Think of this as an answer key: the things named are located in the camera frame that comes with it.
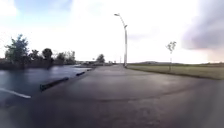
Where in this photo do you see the grey street lamp pole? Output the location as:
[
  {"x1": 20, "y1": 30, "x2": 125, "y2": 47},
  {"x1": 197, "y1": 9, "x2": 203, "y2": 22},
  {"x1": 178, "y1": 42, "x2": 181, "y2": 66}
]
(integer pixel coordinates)
[{"x1": 113, "y1": 13, "x2": 129, "y2": 69}]

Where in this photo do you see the dark asphalt parking area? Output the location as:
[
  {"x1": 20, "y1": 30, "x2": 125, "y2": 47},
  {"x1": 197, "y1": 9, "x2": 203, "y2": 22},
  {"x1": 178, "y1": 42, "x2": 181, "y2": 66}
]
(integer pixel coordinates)
[{"x1": 0, "y1": 64, "x2": 93, "y2": 108}]

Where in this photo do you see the dark kerb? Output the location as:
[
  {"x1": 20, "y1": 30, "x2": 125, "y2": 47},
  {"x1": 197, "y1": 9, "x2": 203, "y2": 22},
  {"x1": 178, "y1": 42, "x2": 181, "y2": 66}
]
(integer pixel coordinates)
[{"x1": 39, "y1": 67, "x2": 93, "y2": 92}]

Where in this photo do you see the row of trees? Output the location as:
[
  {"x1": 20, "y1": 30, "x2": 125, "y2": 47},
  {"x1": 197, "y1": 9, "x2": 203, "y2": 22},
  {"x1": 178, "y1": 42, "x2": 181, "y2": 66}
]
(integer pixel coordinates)
[{"x1": 3, "y1": 33, "x2": 77, "y2": 66}]

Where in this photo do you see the dark grey asphalt path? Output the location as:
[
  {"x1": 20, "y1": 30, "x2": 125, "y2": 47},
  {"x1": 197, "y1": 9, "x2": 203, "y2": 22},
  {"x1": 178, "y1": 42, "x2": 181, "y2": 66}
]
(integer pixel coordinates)
[{"x1": 0, "y1": 64, "x2": 224, "y2": 128}]

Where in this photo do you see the green grass field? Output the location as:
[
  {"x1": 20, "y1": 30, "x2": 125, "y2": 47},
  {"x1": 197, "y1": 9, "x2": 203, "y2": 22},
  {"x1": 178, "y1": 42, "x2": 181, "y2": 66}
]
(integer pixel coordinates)
[{"x1": 127, "y1": 63, "x2": 224, "y2": 81}]

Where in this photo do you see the dark hedge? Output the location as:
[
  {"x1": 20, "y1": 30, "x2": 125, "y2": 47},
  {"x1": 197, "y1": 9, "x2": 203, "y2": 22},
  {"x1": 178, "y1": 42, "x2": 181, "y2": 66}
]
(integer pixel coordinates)
[{"x1": 0, "y1": 58, "x2": 54, "y2": 71}]

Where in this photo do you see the thin young tree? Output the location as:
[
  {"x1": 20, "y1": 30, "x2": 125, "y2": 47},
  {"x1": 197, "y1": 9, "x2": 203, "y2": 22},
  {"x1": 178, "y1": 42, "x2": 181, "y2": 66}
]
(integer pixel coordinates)
[{"x1": 165, "y1": 40, "x2": 178, "y2": 72}]

